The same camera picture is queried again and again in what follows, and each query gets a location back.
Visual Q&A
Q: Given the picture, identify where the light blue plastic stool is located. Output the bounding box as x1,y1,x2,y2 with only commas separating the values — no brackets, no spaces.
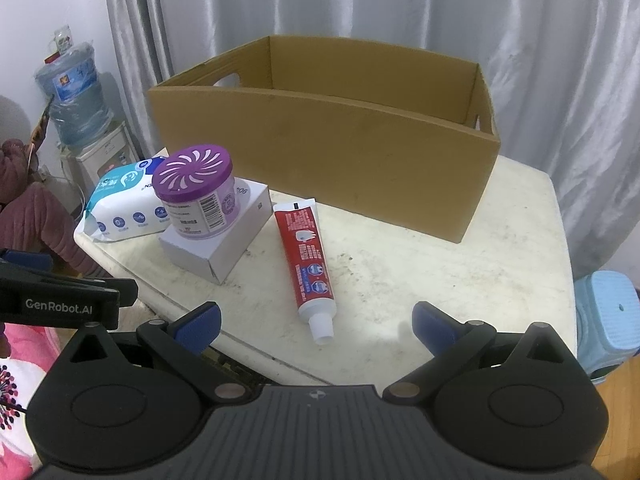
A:
574,270,640,386

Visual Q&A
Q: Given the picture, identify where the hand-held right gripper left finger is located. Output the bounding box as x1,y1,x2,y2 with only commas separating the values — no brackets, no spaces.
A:
58,301,249,404

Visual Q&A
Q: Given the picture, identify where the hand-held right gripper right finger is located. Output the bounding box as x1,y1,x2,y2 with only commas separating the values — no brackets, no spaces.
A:
382,301,583,404

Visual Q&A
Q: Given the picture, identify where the purple lid air freshener jar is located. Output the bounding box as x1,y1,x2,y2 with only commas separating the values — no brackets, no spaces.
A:
151,142,240,239

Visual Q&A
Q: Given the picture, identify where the phone with orange case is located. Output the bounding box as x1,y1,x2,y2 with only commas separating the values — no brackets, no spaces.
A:
30,95,55,171

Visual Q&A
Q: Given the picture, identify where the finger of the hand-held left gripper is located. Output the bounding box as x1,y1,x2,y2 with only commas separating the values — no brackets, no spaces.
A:
0,248,139,307

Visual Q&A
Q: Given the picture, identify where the brown cardboard box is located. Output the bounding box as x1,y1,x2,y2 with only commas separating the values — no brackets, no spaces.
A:
145,35,502,245

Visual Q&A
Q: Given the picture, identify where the grey curtain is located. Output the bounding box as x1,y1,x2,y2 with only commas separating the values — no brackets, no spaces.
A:
102,0,640,281

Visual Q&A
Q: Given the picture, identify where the white water dispenser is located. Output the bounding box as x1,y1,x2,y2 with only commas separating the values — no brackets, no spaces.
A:
59,122,138,201

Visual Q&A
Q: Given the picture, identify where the blue white wet wipes pack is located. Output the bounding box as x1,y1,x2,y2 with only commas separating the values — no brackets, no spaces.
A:
80,156,173,243

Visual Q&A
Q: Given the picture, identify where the pink floral blanket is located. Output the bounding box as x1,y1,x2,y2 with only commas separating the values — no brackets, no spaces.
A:
0,322,66,480

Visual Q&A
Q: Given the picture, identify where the red toothpaste tube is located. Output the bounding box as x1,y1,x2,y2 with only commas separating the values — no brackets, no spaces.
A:
273,198,337,345

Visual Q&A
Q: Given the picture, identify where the small white carton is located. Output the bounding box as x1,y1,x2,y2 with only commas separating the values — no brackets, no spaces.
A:
158,177,272,286

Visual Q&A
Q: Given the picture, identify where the blue water jug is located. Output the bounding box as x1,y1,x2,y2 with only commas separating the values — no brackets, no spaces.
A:
34,25,113,148

